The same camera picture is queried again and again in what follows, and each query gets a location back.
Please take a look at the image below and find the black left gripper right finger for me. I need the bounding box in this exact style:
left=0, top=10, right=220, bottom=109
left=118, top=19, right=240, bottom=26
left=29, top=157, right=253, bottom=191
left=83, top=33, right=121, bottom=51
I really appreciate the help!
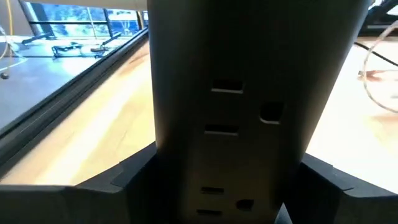
left=275, top=152, right=398, bottom=224

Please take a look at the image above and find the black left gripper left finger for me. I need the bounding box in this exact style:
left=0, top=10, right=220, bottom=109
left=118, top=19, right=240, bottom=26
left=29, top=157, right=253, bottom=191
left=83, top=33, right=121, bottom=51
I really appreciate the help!
left=0, top=142, right=178, bottom=224

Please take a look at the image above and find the pale pink USB cable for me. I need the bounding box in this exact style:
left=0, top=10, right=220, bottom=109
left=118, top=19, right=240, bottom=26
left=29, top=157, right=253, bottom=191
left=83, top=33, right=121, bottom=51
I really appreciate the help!
left=357, top=20, right=398, bottom=114

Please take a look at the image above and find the black tower power strip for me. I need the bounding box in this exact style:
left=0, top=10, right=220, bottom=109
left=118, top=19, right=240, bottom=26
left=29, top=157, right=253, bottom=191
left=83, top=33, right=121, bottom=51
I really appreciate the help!
left=146, top=0, right=374, bottom=224

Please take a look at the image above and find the black aluminium table frame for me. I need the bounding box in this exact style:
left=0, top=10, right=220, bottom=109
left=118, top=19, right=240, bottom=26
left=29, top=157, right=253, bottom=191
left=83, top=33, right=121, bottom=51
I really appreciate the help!
left=0, top=26, right=150, bottom=177

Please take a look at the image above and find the black tower strip cord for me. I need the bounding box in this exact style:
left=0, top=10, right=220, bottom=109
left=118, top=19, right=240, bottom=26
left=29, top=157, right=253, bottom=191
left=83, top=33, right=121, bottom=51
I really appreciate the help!
left=353, top=41, right=398, bottom=68

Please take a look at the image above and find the yellow extension cable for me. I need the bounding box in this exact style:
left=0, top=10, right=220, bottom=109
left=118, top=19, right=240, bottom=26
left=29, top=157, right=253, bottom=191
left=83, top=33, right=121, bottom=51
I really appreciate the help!
left=4, top=0, right=15, bottom=37

